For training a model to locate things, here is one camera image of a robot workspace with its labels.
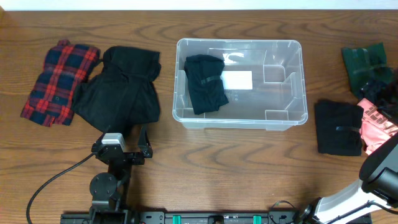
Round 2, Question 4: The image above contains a clear plastic storage bin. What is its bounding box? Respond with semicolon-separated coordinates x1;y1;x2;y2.
172;38;308;131

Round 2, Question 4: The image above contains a large black folded garment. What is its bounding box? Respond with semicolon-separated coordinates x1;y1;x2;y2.
72;46;161;134

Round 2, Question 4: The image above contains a dark navy garment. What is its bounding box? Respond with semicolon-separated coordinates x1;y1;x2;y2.
184;54;229;115

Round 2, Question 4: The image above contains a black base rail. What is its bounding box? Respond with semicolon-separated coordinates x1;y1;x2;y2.
60;212;294;224

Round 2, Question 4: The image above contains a pink folded shirt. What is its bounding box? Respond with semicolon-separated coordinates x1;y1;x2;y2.
358;98;397;155

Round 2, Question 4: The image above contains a red plaid folded shirt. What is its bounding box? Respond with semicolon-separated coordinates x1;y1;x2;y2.
21;40;100;127

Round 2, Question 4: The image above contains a black garment with tape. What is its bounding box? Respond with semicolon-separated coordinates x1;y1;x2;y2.
314;99;364;156

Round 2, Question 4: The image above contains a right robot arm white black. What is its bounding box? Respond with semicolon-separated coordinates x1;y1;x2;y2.
301;74;397;223

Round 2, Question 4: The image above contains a white label in bin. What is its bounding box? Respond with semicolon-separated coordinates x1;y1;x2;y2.
221;70;252;90

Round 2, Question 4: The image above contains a dark green shirt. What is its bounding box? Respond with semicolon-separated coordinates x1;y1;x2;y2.
341;42;394;99

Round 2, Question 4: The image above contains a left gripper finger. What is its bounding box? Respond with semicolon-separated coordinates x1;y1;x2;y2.
98;125;111;142
137;124;151;152

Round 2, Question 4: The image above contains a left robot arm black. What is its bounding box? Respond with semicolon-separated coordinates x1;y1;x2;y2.
86;124;153;224

